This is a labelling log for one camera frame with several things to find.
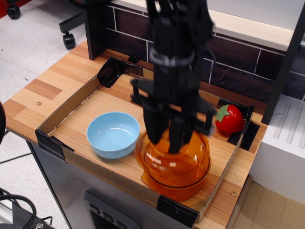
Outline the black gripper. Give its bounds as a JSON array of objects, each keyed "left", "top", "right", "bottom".
[{"left": 131, "top": 51, "right": 216, "bottom": 154}]

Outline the orange transparent pot lid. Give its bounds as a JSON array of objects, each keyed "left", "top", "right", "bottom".
[{"left": 135, "top": 130, "right": 211, "bottom": 188}]

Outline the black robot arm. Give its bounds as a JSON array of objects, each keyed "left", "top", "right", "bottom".
[{"left": 131, "top": 0, "right": 216, "bottom": 154}]

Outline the orange transparent pot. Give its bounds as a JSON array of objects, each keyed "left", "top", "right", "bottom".
[{"left": 141, "top": 154, "right": 212, "bottom": 201}]

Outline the light blue bowl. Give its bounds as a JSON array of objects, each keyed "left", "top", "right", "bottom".
[{"left": 86, "top": 112, "right": 140, "bottom": 159}]

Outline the red toy strawberry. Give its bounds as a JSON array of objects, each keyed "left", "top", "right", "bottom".
[{"left": 215, "top": 104, "right": 245, "bottom": 133}]

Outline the cardboard fence with black tape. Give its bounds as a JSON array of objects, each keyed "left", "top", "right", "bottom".
[{"left": 35, "top": 56, "right": 261, "bottom": 228}]

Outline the grey oven control panel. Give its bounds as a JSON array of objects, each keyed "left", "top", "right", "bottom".
[{"left": 84, "top": 191, "right": 141, "bottom": 229}]

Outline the black office chair base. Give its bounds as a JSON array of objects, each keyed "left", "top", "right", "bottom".
[{"left": 59, "top": 13, "right": 84, "bottom": 50}]

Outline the black chair caster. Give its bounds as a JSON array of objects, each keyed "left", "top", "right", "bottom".
[{"left": 7, "top": 0, "right": 20, "bottom": 20}]

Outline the black left shelf post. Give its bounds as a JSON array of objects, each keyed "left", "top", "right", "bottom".
[{"left": 81, "top": 0, "right": 115, "bottom": 60}]

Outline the black shelf post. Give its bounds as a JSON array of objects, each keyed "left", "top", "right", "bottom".
[
  {"left": 81, "top": 0, "right": 115, "bottom": 60},
  {"left": 261, "top": 5, "right": 305, "bottom": 125}
]

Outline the black right shelf post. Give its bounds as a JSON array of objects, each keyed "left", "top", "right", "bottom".
[{"left": 261, "top": 5, "right": 305, "bottom": 125}]

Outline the black cable on floor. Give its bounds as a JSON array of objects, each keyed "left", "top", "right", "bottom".
[{"left": 0, "top": 187, "right": 53, "bottom": 226}]

